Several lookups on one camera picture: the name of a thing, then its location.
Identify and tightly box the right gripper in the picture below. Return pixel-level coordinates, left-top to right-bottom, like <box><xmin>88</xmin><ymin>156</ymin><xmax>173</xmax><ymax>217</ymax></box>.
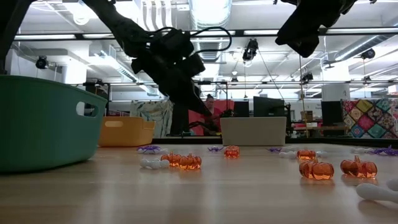
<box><xmin>275</xmin><ymin>0</ymin><xmax>343</xmax><ymax>58</ymax></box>

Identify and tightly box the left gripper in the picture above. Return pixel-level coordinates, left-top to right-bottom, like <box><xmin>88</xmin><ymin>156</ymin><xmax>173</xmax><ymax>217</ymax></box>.
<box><xmin>131</xmin><ymin>55</ymin><xmax>213</xmax><ymax>116</ymax></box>

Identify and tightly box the translucent orange plastic pumpkin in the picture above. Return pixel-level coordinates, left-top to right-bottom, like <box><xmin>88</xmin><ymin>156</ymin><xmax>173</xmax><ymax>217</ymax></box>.
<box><xmin>297</xmin><ymin>148</ymin><xmax>317</xmax><ymax>161</ymax></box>
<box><xmin>178</xmin><ymin>152</ymin><xmax>203</xmax><ymax>171</ymax></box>
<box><xmin>298</xmin><ymin>157</ymin><xmax>335</xmax><ymax>181</ymax></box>
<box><xmin>223</xmin><ymin>145</ymin><xmax>241</xmax><ymax>159</ymax></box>
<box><xmin>160</xmin><ymin>151</ymin><xmax>183</xmax><ymax>167</ymax></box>
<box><xmin>340</xmin><ymin>155</ymin><xmax>378</xmax><ymax>179</ymax></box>

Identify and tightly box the black upright panel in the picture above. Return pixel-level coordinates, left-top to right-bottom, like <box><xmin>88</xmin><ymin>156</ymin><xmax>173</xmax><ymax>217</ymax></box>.
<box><xmin>169</xmin><ymin>104</ymin><xmax>190</xmax><ymax>137</ymax></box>
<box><xmin>233</xmin><ymin>101</ymin><xmax>250</xmax><ymax>118</ymax></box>

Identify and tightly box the person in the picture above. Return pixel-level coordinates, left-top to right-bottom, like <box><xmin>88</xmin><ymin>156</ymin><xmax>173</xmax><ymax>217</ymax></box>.
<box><xmin>203</xmin><ymin>93</ymin><xmax>225</xmax><ymax>137</ymax></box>

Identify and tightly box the white LED light bar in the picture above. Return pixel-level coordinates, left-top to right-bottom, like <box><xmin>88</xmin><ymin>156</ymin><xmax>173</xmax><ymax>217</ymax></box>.
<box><xmin>14</xmin><ymin>34</ymin><xmax>77</xmax><ymax>40</ymax></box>
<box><xmin>325</xmin><ymin>27</ymin><xmax>398</xmax><ymax>34</ymax></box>
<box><xmin>243</xmin><ymin>29</ymin><xmax>280</xmax><ymax>36</ymax></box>
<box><xmin>189</xmin><ymin>30</ymin><xmax>236</xmax><ymax>37</ymax></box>

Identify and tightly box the red hanging cloth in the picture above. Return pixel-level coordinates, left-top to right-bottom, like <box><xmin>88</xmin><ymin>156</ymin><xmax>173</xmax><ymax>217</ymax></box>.
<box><xmin>187</xmin><ymin>99</ymin><xmax>235</xmax><ymax>137</ymax></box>

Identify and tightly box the white green patterned cloth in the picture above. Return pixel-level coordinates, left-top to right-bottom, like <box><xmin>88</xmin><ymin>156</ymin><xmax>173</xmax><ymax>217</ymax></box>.
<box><xmin>129</xmin><ymin>100</ymin><xmax>175</xmax><ymax>139</ymax></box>

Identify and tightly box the thin tan pole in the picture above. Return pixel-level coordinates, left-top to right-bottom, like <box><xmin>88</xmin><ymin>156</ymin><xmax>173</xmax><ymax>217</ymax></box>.
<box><xmin>297</xmin><ymin>55</ymin><xmax>310</xmax><ymax>138</ymax></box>

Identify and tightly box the grey plastic bin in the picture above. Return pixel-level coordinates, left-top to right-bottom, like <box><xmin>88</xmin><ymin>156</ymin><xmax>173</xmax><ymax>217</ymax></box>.
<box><xmin>220</xmin><ymin>116</ymin><xmax>287</xmax><ymax>147</ymax></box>

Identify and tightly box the black background truss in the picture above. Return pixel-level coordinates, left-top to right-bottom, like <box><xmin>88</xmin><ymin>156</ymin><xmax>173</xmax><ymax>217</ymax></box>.
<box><xmin>70</xmin><ymin>80</ymin><xmax>398</xmax><ymax>88</ymax></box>

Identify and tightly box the white building column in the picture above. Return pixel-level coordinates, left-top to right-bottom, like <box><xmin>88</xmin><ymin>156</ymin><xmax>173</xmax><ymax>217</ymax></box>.
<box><xmin>321</xmin><ymin>83</ymin><xmax>351</xmax><ymax>101</ymax></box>

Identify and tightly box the black computer monitor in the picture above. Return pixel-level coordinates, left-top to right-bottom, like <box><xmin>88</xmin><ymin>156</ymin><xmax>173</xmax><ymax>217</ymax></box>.
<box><xmin>320</xmin><ymin>100</ymin><xmax>343</xmax><ymax>127</ymax></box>
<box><xmin>252</xmin><ymin>96</ymin><xmax>285</xmax><ymax>118</ymax></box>

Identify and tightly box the orange plastic bin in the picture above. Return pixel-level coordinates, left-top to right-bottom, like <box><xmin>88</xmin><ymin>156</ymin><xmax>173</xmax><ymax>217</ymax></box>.
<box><xmin>98</xmin><ymin>116</ymin><xmax>155</xmax><ymax>147</ymax></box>

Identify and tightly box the colourful patchwork quilt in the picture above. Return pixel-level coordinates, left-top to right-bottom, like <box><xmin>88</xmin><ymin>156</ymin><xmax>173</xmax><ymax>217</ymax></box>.
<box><xmin>341</xmin><ymin>98</ymin><xmax>398</xmax><ymax>139</ymax></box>

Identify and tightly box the teal plastic bin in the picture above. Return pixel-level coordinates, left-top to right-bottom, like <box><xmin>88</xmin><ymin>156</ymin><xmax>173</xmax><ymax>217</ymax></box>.
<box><xmin>0</xmin><ymin>75</ymin><xmax>108</xmax><ymax>174</ymax></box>

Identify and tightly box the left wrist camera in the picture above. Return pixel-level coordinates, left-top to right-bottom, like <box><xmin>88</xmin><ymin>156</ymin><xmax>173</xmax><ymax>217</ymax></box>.
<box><xmin>183</xmin><ymin>53</ymin><xmax>206</xmax><ymax>79</ymax></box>

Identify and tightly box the silver ceiling air duct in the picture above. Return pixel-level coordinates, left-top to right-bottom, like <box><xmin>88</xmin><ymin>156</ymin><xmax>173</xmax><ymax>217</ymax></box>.
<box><xmin>188</xmin><ymin>0</ymin><xmax>233</xmax><ymax>98</ymax></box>

